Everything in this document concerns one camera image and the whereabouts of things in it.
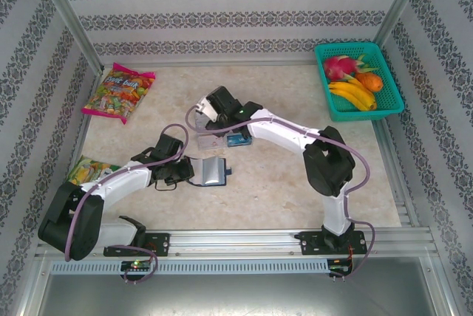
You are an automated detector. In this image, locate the blue VIP card stack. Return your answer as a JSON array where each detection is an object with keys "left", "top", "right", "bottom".
[{"left": 226, "top": 132, "right": 254, "bottom": 148}]

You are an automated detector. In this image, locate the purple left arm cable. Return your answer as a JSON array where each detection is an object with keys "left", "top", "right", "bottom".
[{"left": 63, "top": 123, "right": 190, "bottom": 284}]

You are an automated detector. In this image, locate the yellow banana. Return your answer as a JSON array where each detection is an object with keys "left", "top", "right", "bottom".
[
  {"left": 328, "top": 86, "right": 370, "bottom": 111},
  {"left": 330, "top": 78, "right": 378, "bottom": 111}
]

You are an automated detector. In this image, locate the clear acrylic card stand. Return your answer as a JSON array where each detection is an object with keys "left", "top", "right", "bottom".
[{"left": 193, "top": 107, "right": 255, "bottom": 151}]

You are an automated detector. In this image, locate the teal plastic basket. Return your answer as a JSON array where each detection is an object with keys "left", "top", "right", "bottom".
[{"left": 313, "top": 41, "right": 405, "bottom": 123}]

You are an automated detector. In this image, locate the green candy bag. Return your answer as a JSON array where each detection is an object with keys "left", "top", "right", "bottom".
[{"left": 66, "top": 155, "right": 123, "bottom": 186}]

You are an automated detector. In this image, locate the orange mango fruit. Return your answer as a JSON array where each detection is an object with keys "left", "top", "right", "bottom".
[{"left": 355, "top": 72, "right": 384, "bottom": 93}]

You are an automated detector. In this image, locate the small circuit board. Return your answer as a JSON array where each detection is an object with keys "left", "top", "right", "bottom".
[
  {"left": 120, "top": 259, "right": 153, "bottom": 272},
  {"left": 327, "top": 258, "right": 355, "bottom": 275}
]

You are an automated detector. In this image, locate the blue leather card holder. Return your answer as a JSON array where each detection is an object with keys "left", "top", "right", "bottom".
[{"left": 184, "top": 156, "right": 234, "bottom": 188}]

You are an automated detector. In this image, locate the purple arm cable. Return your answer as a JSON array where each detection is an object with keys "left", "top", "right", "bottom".
[
  {"left": 63, "top": 123, "right": 190, "bottom": 284},
  {"left": 184, "top": 103, "right": 377, "bottom": 282}
]

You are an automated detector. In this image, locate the pink dragon fruit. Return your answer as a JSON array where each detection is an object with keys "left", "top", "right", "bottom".
[{"left": 323, "top": 53, "right": 381, "bottom": 83}]

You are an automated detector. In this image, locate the aluminium frame post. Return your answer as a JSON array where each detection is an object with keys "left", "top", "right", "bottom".
[
  {"left": 29, "top": 0, "right": 105, "bottom": 73},
  {"left": 372, "top": 0, "right": 432, "bottom": 53}
]

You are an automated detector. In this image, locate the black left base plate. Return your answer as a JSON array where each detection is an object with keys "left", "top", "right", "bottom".
[{"left": 103, "top": 233, "right": 171, "bottom": 258}]

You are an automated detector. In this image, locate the aluminium back rail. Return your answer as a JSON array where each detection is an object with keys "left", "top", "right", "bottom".
[{"left": 99, "top": 52, "right": 319, "bottom": 68}]

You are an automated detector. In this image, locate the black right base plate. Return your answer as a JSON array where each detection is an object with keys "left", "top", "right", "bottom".
[{"left": 298, "top": 230, "right": 367, "bottom": 256}]

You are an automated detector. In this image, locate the pink candy bag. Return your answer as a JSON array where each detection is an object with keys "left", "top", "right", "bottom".
[{"left": 81, "top": 61, "right": 157, "bottom": 126}]

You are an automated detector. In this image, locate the aluminium side rail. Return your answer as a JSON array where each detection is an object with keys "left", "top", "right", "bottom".
[
  {"left": 50, "top": 66, "right": 106, "bottom": 232},
  {"left": 372, "top": 118, "right": 422, "bottom": 229}
]

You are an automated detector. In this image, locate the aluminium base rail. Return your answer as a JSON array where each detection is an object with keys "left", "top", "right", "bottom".
[{"left": 35, "top": 227, "right": 439, "bottom": 258}]

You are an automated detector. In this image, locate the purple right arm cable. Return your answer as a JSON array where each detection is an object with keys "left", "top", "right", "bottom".
[{"left": 184, "top": 103, "right": 377, "bottom": 282}]

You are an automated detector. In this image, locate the white card red print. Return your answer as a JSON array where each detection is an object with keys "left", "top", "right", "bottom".
[{"left": 197, "top": 134, "right": 227, "bottom": 151}]

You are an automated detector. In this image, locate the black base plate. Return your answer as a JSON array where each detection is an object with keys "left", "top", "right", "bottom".
[
  {"left": 103, "top": 233, "right": 171, "bottom": 258},
  {"left": 298, "top": 230, "right": 367, "bottom": 256}
]

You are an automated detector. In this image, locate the slotted grey cable duct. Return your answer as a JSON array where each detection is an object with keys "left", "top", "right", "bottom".
[{"left": 50, "top": 258, "right": 330, "bottom": 275}]

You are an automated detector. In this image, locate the grey metal shelf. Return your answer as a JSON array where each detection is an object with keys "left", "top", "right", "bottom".
[{"left": 21, "top": 256, "right": 459, "bottom": 316}]

